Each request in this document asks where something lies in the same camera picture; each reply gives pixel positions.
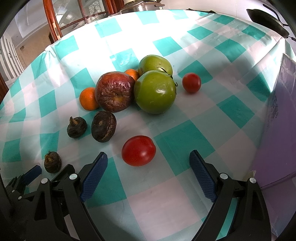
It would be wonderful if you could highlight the steel cooking pot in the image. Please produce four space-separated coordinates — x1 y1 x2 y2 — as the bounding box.
118 0 165 14

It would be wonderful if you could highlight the teal checkered tablecloth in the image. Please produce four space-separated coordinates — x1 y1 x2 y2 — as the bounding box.
1 10 295 240

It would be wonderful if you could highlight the orange mandarin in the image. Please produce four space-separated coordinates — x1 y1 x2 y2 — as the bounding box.
125 69 140 81
79 87 99 111

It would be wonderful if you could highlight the black frying pan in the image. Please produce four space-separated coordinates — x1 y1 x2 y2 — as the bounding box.
247 4 295 41

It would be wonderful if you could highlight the wrinkled dark red apple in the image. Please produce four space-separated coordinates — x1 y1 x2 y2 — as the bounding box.
95 71 135 113

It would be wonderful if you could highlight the small dark dried fruit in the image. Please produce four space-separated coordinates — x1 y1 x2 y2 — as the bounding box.
44 151 62 174

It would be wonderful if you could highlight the dark dried fruit with stem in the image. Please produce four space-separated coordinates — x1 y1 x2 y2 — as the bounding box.
67 117 87 138

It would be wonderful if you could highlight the dark brown dried fruit large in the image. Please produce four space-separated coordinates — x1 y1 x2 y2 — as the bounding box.
91 111 117 143

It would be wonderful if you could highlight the purple-edged cardboard box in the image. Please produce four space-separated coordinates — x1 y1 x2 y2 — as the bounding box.
251 55 295 236

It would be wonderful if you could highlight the small red tomato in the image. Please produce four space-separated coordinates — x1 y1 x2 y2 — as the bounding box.
182 72 201 93

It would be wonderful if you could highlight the large green tomato front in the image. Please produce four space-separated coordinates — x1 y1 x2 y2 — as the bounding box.
133 70 177 114

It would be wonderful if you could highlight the large red tomato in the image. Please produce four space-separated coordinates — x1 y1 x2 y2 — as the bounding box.
121 136 156 167

